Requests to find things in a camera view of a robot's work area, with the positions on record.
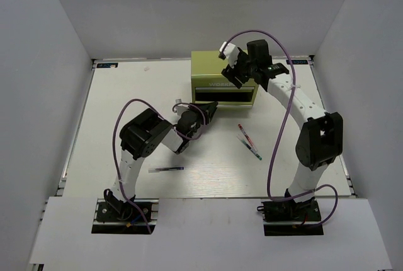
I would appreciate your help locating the red pen refill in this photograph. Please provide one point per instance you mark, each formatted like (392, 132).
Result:
(249, 140)

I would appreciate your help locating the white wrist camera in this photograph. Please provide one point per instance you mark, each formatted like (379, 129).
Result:
(179, 107)
(229, 52)

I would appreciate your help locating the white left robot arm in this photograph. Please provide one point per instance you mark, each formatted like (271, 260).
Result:
(140, 137)

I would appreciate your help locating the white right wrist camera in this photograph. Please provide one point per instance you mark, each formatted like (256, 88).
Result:
(229, 52)

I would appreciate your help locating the black logo sticker right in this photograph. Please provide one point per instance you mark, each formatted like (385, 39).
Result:
(298, 62)

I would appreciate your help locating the black logo sticker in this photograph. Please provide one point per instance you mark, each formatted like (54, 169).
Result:
(298, 62)
(107, 65)

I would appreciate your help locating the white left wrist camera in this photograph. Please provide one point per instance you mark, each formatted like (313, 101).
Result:
(179, 107)

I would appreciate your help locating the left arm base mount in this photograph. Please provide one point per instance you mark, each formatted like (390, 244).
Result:
(108, 221)

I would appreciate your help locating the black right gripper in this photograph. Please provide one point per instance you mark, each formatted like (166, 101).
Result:
(231, 74)

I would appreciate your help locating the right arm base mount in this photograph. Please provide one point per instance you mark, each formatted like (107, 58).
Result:
(291, 219)

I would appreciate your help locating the green metal drawer toolbox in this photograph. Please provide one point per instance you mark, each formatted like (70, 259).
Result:
(208, 84)

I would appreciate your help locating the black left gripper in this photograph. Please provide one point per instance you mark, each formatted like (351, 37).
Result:
(209, 108)

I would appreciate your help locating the purple pen refill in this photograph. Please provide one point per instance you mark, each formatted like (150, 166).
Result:
(157, 170)

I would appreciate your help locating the black logo sticker left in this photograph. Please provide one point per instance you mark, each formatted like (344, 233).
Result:
(107, 65)

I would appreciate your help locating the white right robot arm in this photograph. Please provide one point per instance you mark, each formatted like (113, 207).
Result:
(320, 140)

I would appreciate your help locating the green pen refill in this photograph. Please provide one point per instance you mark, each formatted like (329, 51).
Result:
(249, 148)

